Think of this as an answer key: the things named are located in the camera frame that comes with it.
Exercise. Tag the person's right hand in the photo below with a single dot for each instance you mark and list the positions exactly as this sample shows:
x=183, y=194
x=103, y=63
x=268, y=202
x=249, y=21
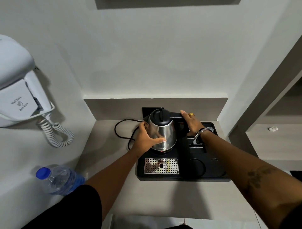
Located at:
x=193, y=123

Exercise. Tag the person's left hand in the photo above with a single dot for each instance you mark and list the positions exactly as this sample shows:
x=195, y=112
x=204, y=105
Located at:
x=144, y=141

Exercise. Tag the person's left thumb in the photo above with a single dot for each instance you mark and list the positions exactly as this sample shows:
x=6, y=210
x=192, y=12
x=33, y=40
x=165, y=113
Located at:
x=159, y=141

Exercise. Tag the person's right fingers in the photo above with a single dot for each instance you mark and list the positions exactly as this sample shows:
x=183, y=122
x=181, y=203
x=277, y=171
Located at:
x=188, y=119

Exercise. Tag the stainless steel electric kettle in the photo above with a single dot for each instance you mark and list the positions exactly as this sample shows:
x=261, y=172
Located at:
x=164, y=132

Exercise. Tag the person's right forearm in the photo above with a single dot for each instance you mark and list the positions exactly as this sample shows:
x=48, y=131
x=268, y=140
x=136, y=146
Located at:
x=245, y=172

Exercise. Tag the person's left forearm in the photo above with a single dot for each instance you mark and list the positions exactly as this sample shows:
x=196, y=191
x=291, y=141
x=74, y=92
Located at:
x=115, y=174

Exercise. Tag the silver wrist bangle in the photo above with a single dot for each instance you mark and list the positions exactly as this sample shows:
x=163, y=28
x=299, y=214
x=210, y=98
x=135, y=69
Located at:
x=197, y=136

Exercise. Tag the perforated metal drip grate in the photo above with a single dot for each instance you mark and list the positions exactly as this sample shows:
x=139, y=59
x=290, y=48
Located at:
x=153, y=166

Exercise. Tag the black kettle tray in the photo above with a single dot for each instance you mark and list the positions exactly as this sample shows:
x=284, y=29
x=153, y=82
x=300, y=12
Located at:
x=186, y=165

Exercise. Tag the small white crumpled object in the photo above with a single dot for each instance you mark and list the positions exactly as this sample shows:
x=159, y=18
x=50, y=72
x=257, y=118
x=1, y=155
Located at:
x=273, y=129

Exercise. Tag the clear blue-capped water bottle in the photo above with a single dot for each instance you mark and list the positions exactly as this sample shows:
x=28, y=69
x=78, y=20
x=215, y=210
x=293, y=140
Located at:
x=60, y=179

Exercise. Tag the person's black shirt sleeve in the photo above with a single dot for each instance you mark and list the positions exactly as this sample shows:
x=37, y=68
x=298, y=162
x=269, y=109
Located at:
x=70, y=210

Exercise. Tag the black wall socket plate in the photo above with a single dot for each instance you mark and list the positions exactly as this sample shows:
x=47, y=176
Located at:
x=147, y=111

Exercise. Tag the white wall hair dryer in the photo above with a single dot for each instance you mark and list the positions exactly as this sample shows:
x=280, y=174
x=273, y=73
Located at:
x=16, y=82

